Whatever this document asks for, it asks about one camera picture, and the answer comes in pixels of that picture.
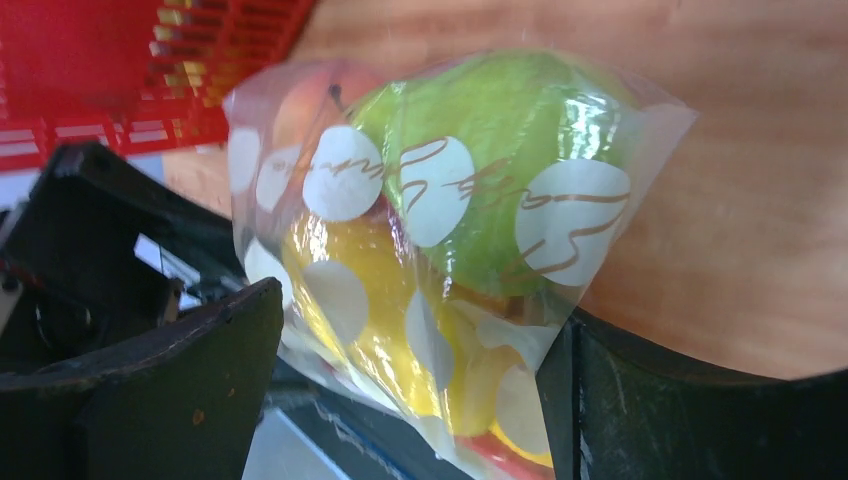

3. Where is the clear polka dot zip bag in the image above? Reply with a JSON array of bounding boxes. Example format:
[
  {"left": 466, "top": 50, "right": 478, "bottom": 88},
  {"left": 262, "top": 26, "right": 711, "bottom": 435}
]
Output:
[{"left": 223, "top": 47, "right": 697, "bottom": 479}]

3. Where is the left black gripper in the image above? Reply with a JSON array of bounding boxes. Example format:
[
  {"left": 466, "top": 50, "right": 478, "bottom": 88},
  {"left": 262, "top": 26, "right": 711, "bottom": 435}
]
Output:
[{"left": 1, "top": 142, "right": 245, "bottom": 371}]

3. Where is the peach fruit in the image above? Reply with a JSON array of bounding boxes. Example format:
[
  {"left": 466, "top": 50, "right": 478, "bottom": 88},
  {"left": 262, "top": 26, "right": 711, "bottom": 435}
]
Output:
[{"left": 272, "top": 60, "right": 386, "bottom": 148}]

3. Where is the green pear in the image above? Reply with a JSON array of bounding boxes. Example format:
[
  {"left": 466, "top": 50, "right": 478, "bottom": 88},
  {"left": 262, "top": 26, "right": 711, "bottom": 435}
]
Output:
[{"left": 350, "top": 49, "right": 637, "bottom": 297}]

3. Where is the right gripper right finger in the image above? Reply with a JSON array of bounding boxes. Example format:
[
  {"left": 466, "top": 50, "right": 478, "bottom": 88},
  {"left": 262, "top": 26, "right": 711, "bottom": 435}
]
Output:
[{"left": 536, "top": 310, "right": 847, "bottom": 479}]

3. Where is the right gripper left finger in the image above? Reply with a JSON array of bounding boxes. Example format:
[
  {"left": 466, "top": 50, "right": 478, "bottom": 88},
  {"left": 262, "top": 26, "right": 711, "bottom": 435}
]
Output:
[{"left": 1, "top": 278, "right": 283, "bottom": 479}]

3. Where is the red plastic shopping basket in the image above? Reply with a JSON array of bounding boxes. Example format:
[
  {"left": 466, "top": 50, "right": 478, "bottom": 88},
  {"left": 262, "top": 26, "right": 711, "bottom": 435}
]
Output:
[{"left": 1, "top": 0, "right": 314, "bottom": 172}]

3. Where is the yellow lemon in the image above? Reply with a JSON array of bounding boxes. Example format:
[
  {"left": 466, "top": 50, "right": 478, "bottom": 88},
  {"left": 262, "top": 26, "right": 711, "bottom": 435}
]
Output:
[{"left": 283, "top": 213, "right": 520, "bottom": 437}]

